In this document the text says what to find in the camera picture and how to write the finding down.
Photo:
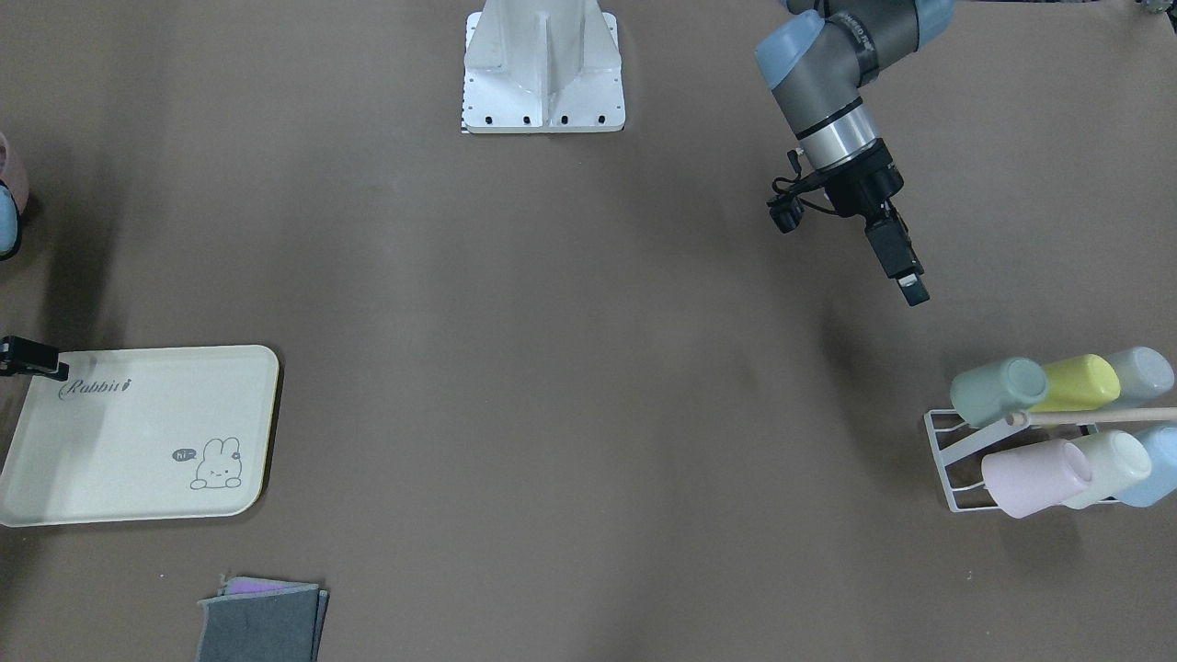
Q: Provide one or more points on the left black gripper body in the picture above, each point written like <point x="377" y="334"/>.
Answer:
<point x="862" y="184"/>

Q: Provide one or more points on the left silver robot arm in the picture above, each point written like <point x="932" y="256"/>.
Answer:
<point x="815" y="66"/>

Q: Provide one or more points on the cream rabbit tray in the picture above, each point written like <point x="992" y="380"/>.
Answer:
<point x="154" y="433"/>

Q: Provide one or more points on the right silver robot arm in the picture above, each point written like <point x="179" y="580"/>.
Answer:
<point x="11" y="230"/>

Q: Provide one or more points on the white wire cup rack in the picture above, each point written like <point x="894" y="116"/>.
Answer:
<point x="953" y="440"/>

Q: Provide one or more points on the yellow cup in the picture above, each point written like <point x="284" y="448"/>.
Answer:
<point x="1082" y="383"/>

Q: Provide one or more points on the pink bowl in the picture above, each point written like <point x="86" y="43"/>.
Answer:
<point x="14" y="174"/>

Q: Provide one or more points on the grey folded cloth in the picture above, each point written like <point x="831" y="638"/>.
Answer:
<point x="262" y="619"/>

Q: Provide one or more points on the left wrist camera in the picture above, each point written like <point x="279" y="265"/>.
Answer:
<point x="786" y="206"/>

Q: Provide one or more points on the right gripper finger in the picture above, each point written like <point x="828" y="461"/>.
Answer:
<point x="23" y="356"/>

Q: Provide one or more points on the blue cup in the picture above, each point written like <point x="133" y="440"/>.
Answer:
<point x="1160" y="444"/>

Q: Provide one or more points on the cream cup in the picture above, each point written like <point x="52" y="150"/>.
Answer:
<point x="1117" y="460"/>

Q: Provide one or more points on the pink cup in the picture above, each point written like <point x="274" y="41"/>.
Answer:
<point x="1023" y="481"/>

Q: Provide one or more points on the grey cup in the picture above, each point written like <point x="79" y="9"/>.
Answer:
<point x="1144" y="375"/>

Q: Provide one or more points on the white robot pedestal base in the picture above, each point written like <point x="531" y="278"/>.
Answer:
<point x="542" y="67"/>

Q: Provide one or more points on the green cup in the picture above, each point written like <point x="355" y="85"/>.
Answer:
<point x="983" y="395"/>

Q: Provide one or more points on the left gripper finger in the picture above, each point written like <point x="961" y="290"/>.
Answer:
<point x="913" y="289"/>

